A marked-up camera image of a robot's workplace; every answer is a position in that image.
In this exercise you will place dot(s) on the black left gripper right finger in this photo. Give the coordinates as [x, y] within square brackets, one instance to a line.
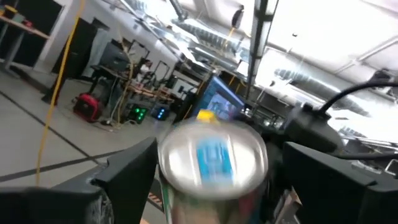
[335, 189]

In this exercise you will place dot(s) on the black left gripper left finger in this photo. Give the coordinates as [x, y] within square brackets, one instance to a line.
[124, 186]

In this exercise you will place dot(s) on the blue silver Red Bull can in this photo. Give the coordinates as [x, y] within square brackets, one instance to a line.
[214, 161]

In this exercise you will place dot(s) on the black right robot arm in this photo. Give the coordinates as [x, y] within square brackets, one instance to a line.
[311, 133]

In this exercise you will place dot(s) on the black orange striped floor mat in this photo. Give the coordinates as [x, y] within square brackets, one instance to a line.
[155, 200]

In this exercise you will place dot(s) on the black computer green lights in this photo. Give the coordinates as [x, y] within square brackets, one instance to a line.
[138, 114]

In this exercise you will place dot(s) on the black computer blue lights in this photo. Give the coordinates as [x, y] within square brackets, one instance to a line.
[161, 113]

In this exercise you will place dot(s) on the red black portable box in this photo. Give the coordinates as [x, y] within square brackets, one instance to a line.
[87, 107]

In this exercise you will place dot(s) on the wooden workbench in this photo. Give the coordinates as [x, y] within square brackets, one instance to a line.
[149, 91]

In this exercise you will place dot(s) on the yellow tape tag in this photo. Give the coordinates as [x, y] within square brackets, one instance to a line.
[206, 115]

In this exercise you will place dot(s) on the person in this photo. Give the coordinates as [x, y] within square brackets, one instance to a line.
[144, 69]

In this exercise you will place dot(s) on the flat computer monitor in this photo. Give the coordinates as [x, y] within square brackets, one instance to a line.
[217, 102]

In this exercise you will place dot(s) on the black vertical post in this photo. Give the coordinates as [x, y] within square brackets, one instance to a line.
[260, 46]

